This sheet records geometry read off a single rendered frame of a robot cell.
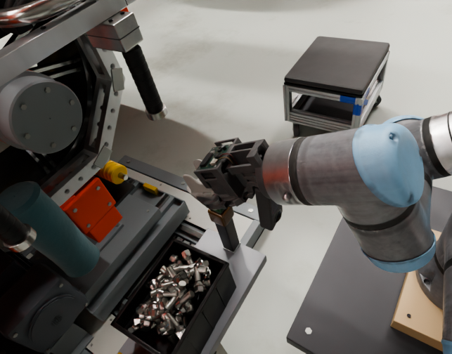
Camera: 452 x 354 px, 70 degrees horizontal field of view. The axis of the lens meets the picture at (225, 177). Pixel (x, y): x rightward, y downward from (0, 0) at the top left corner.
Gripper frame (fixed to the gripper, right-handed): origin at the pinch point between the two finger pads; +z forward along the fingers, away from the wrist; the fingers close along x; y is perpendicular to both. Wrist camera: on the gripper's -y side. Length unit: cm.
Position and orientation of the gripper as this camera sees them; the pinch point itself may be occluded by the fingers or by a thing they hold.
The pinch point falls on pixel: (195, 189)
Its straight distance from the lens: 61.0
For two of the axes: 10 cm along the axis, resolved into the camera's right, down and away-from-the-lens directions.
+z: -7.1, 0.6, 7.0
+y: -5.3, -7.0, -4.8
